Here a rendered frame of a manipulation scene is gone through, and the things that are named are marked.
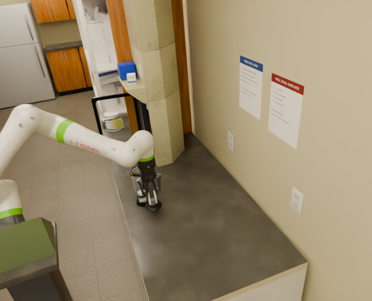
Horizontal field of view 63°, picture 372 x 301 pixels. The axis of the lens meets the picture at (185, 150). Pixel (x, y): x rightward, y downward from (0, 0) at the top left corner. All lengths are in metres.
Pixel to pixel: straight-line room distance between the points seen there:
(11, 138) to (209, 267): 1.02
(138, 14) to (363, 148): 1.26
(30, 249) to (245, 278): 0.99
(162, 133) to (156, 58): 0.48
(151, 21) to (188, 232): 1.14
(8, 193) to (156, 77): 0.99
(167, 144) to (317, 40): 1.21
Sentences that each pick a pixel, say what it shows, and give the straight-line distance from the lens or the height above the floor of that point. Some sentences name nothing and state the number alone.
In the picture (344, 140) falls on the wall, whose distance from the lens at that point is 1.15.
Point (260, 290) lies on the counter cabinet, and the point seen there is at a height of 0.87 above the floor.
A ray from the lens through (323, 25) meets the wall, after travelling 1.15.
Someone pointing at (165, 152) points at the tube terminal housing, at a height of 1.04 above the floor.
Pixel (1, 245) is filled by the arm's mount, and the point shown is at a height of 1.10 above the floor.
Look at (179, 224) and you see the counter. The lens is 1.65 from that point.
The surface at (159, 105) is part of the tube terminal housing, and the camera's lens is 1.91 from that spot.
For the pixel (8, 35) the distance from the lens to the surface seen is 6.74.
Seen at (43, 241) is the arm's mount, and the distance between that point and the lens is 1.64.
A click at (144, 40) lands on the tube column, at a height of 1.77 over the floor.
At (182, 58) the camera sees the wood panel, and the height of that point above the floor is 1.55.
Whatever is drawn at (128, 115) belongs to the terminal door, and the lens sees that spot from 2.24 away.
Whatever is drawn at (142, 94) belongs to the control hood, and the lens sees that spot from 1.86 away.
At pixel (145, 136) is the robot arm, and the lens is 1.43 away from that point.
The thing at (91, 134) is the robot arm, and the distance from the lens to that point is 1.45.
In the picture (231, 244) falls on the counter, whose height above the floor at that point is 0.94.
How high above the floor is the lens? 2.08
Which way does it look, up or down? 30 degrees down
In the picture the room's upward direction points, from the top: 5 degrees counter-clockwise
